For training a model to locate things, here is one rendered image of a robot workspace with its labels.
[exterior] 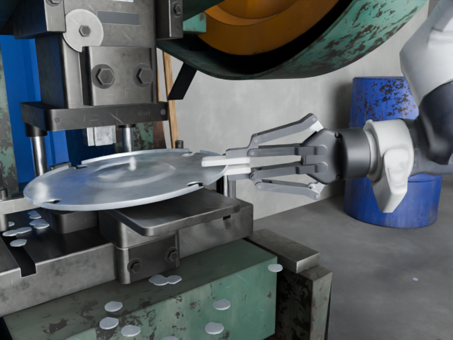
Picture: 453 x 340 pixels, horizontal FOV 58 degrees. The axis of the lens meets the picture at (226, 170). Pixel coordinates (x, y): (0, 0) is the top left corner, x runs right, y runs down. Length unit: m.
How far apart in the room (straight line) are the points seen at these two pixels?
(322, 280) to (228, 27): 0.56
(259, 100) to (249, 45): 1.62
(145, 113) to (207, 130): 1.60
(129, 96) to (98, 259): 0.24
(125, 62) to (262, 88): 1.93
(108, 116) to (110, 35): 0.12
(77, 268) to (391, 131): 0.47
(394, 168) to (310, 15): 0.33
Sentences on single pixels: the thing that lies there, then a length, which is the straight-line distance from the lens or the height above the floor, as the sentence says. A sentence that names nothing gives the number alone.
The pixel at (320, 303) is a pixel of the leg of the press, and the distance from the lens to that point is 0.73.
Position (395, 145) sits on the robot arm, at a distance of 0.61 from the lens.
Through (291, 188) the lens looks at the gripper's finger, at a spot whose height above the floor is 0.77.
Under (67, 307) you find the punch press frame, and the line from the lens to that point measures 0.60.
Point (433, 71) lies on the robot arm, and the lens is 0.59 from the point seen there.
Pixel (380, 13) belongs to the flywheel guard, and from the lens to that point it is 0.75.
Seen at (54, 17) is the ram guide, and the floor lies 1.01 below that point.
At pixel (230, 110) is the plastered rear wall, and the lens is 2.36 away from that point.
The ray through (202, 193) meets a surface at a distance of 0.57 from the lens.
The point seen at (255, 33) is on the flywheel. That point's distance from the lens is 0.88.
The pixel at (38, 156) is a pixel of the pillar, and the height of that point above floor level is 0.80.
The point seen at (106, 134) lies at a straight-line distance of 0.71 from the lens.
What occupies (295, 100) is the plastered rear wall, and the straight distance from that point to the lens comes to 2.72.
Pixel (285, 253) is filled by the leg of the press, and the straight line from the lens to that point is 0.72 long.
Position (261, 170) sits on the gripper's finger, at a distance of 0.60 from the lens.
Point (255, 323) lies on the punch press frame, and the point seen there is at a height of 0.54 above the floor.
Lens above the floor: 0.95
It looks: 14 degrees down
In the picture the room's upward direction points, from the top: straight up
